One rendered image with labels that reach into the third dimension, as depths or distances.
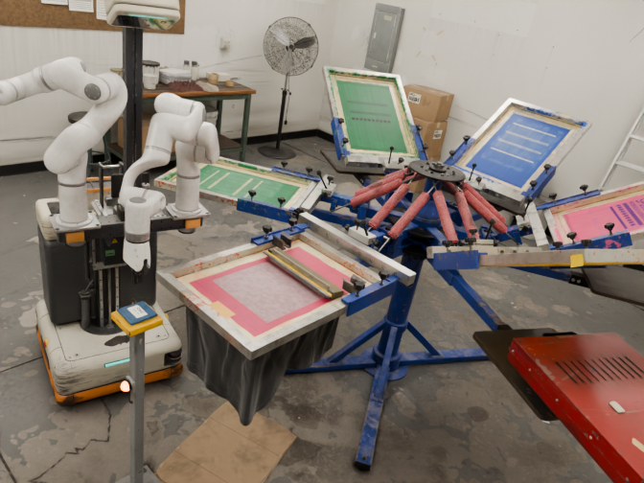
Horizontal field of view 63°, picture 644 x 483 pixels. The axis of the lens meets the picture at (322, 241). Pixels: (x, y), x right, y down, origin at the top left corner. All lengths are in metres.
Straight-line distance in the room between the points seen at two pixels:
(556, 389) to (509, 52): 4.81
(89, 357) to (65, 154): 1.21
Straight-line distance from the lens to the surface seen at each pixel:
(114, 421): 2.92
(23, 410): 3.05
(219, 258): 2.24
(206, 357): 2.22
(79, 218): 2.14
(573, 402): 1.79
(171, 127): 1.81
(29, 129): 5.61
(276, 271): 2.25
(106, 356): 2.85
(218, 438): 2.79
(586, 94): 5.93
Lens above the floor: 2.10
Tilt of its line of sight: 27 degrees down
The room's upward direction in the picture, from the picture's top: 10 degrees clockwise
